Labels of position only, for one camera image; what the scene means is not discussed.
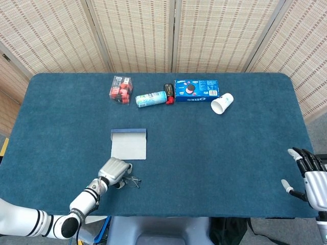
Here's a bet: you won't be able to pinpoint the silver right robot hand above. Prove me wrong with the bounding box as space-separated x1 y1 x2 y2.
281 147 327 212

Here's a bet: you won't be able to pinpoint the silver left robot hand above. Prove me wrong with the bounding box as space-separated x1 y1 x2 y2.
98 157 133 189

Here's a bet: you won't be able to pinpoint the thin metal-frame eyeglasses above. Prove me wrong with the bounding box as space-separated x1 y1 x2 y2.
120 175 142 189

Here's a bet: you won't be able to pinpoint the blue glasses case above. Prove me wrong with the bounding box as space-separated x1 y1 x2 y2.
110 128 148 161

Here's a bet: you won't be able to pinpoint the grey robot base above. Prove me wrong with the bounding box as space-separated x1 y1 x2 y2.
106 216 213 245

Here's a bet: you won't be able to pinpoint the blue crate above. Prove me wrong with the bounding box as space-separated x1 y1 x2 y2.
94 216 112 243

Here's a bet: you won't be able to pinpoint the clear plastic bag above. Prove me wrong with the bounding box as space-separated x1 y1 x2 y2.
76 216 108 245

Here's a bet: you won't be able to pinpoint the clear box of red items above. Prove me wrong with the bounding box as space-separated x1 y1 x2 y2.
109 75 134 105

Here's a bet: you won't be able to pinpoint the light blue drink can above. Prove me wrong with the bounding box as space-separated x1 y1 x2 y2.
135 91 168 108

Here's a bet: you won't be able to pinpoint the blue tablecloth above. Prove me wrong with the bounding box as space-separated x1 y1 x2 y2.
0 72 317 219

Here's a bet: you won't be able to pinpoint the black bottle with red cap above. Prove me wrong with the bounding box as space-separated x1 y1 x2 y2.
163 83 175 106

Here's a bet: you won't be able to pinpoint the black bag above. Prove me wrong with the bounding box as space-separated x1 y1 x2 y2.
209 217 252 245

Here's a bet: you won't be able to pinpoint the yellow object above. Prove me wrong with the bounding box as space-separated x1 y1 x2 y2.
0 137 10 157

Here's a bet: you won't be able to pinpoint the blue Oreo cookie box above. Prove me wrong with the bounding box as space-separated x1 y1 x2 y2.
174 79 221 103

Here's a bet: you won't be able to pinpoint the white paper cup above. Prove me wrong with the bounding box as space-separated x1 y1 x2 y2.
210 92 235 115

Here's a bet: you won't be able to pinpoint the woven folding screen panel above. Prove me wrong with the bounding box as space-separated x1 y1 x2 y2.
0 42 30 136
245 0 327 123
85 0 178 74
0 0 115 76
172 0 286 74

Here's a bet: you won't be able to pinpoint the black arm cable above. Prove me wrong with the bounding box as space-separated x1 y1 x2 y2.
75 219 85 245

